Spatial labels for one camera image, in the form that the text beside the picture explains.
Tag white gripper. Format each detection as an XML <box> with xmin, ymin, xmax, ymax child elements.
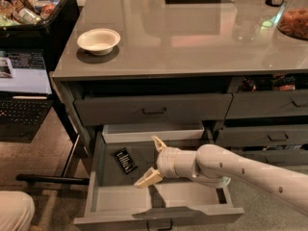
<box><xmin>134</xmin><ymin>136</ymin><xmax>196</xmax><ymax>189</ymax></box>

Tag black rxbar chocolate wrapper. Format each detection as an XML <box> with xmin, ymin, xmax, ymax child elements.
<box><xmin>115</xmin><ymin>147</ymin><xmax>138</xmax><ymax>174</ymax></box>

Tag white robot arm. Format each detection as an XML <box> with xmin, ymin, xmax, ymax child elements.
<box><xmin>135</xmin><ymin>136</ymin><xmax>308</xmax><ymax>215</ymax></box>

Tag open grey middle drawer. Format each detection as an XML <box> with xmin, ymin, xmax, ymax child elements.
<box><xmin>75</xmin><ymin>123</ymin><xmax>244</xmax><ymax>231</ymax></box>

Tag grey top left drawer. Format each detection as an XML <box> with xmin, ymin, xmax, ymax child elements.
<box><xmin>74</xmin><ymin>93</ymin><xmax>232</xmax><ymax>126</ymax></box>

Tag grey bottom right drawer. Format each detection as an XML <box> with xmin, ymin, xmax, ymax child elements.
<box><xmin>232</xmin><ymin>149</ymin><xmax>308</xmax><ymax>166</ymax></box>

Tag grey middle right drawer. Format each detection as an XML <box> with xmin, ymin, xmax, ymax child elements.
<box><xmin>216</xmin><ymin>124</ymin><xmax>308</xmax><ymax>147</ymax></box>

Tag grey top right drawer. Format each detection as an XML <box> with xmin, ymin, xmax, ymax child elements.
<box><xmin>226</xmin><ymin>90</ymin><xmax>308</xmax><ymax>119</ymax></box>

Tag snack bags in drawer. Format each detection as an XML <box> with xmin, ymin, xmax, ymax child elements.
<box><xmin>239</xmin><ymin>74</ymin><xmax>295</xmax><ymax>91</ymax></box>

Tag white paper bowl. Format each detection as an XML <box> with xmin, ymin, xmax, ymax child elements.
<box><xmin>77</xmin><ymin>28</ymin><xmax>120</xmax><ymax>56</ymax></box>

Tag person's beige trouser knee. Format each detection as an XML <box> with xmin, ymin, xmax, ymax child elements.
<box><xmin>0</xmin><ymin>191</ymin><xmax>35</xmax><ymax>231</ymax></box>

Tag black laptop computer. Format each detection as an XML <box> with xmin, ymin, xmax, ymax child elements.
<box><xmin>0</xmin><ymin>49</ymin><xmax>53</xmax><ymax>142</ymax></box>

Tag black bin of snacks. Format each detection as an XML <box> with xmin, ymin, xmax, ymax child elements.
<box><xmin>0</xmin><ymin>0</ymin><xmax>79</xmax><ymax>70</ymax></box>

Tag black cart frame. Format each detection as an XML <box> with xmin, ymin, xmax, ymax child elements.
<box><xmin>15</xmin><ymin>93</ymin><xmax>90</xmax><ymax>186</ymax></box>

